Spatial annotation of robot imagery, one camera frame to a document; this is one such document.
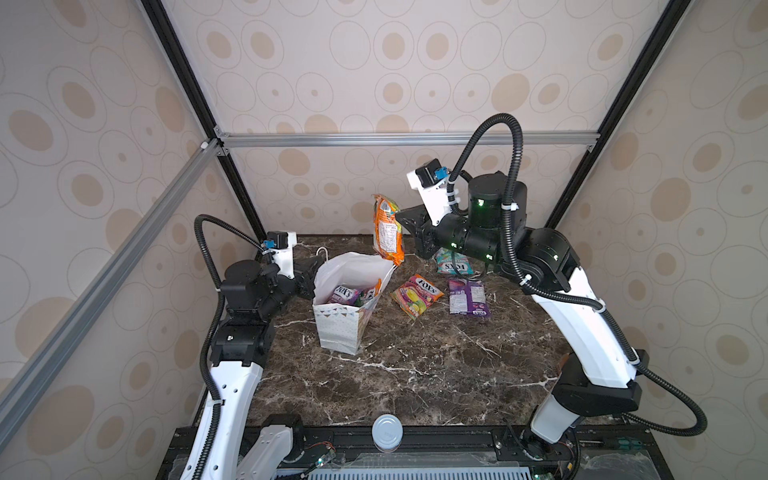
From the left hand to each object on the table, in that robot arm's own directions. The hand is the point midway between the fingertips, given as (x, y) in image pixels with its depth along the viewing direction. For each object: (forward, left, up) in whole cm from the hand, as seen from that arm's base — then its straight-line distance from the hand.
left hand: (326, 256), depth 64 cm
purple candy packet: (+11, -39, -34) cm, 53 cm away
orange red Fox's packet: (+12, -22, -35) cm, 43 cm away
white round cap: (-29, -13, -31) cm, 45 cm away
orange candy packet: (+10, -10, -27) cm, 31 cm away
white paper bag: (-6, -1, -21) cm, 22 cm away
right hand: (-1, -16, +13) cm, 20 cm away
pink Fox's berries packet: (+4, -1, -23) cm, 23 cm away
